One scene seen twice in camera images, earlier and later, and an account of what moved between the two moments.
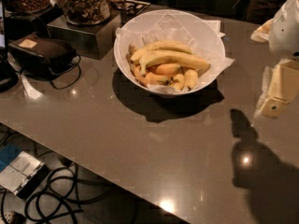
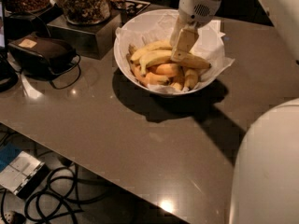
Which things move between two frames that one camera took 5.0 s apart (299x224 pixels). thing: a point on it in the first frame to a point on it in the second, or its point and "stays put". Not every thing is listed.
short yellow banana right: x=191 y=78 stays put
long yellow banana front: x=169 y=57 stays put
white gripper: x=285 y=32 to x=196 y=7
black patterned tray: x=134 y=7 stays put
